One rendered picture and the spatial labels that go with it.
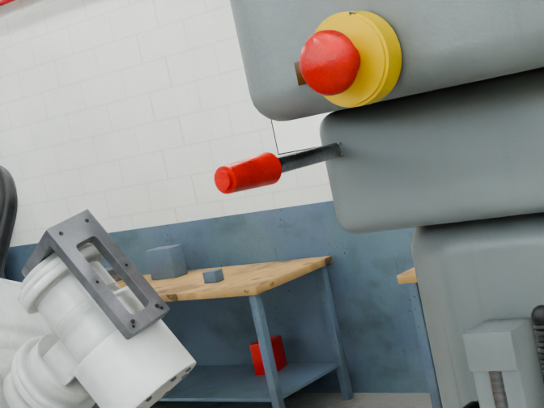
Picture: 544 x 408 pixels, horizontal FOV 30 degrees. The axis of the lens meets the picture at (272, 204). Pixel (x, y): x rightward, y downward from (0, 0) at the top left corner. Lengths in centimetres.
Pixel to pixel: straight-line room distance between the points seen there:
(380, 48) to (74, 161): 697
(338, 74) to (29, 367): 28
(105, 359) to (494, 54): 30
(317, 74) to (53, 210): 725
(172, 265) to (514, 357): 589
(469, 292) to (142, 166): 633
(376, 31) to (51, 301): 27
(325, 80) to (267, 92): 10
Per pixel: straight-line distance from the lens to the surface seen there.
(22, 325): 77
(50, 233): 65
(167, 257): 661
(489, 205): 74
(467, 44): 63
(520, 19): 63
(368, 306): 614
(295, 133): 619
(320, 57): 62
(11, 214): 87
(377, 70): 63
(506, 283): 79
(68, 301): 66
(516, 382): 77
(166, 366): 65
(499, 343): 76
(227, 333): 688
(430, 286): 83
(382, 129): 77
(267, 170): 71
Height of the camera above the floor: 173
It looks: 4 degrees down
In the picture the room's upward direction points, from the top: 12 degrees counter-clockwise
